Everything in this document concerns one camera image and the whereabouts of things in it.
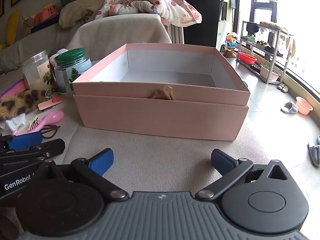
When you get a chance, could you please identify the tan crumpled cloth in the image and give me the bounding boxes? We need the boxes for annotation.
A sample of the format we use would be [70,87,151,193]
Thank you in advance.
[150,85,175,100]

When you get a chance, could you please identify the pale fluffy knit cloth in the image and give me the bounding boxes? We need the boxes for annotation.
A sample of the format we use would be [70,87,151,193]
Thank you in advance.
[49,47,69,67]

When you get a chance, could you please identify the yellow plush toy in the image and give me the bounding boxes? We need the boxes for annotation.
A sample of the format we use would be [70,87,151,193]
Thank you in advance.
[5,10,20,47]

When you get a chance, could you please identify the grey slipper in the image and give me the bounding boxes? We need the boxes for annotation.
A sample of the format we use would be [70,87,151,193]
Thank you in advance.
[280,101,299,114]

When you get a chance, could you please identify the floral blanket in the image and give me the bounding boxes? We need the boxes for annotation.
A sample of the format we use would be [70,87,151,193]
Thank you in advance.
[95,0,202,27]

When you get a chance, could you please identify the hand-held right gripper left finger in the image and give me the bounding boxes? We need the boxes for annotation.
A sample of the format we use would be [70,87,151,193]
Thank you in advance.
[35,148,129,202]

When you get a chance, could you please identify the beige pillow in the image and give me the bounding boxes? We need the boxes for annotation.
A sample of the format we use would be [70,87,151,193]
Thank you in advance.
[59,0,105,29]

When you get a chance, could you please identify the beige curtain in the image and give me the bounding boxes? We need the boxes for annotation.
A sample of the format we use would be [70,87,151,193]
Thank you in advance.
[156,0,185,44]

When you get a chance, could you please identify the green round lid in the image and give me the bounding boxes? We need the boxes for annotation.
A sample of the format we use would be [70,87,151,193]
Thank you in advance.
[54,48,93,94]

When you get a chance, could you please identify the red plastic basin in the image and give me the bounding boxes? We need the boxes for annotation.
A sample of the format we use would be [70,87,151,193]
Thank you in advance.
[237,52,257,65]

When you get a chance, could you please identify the leopard print plush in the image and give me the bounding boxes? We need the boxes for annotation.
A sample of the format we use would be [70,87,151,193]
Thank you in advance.
[0,89,50,115]

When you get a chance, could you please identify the orange plastic basin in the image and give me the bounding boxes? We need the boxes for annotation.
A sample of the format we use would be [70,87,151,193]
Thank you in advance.
[296,96,314,115]

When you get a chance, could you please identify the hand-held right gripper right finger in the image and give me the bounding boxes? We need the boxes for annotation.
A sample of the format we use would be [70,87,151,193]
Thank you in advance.
[195,149,295,202]

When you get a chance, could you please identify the white crumpled tissue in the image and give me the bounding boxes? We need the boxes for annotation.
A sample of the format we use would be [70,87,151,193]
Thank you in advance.
[0,114,27,132]

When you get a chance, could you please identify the white upright appliance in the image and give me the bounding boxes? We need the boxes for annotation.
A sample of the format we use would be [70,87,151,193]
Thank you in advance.
[215,0,240,53]

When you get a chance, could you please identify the pink key fob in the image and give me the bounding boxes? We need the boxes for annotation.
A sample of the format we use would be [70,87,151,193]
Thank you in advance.
[38,96,62,111]

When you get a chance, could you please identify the potted green plant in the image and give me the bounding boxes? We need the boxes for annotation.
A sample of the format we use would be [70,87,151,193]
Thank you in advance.
[260,60,282,82]

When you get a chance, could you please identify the metal shoe rack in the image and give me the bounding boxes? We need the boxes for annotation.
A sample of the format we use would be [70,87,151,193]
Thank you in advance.
[236,20,295,84]

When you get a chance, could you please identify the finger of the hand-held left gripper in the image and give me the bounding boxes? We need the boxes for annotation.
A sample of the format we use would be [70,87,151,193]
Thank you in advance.
[0,131,43,153]
[0,138,66,174]

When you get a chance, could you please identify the beige fabric sofa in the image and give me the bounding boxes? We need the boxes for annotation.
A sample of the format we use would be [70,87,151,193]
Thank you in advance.
[0,14,312,240]

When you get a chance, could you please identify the clear plastic jar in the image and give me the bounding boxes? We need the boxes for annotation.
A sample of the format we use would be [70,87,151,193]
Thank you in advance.
[19,49,54,91]

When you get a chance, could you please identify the brown hair tie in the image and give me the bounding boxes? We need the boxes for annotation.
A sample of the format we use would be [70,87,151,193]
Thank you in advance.
[41,125,61,139]

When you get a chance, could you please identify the pink toy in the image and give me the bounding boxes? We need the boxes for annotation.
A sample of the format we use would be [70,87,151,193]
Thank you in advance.
[34,4,60,23]

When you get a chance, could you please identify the brown boots pair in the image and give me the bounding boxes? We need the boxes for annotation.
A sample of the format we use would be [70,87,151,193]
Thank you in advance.
[222,46,237,58]

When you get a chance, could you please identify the pink hairbrush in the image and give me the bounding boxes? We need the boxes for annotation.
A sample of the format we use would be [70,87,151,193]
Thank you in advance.
[12,110,65,137]

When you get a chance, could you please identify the pink cardboard box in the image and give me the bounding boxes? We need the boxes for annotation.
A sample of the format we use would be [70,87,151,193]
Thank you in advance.
[72,43,251,105]

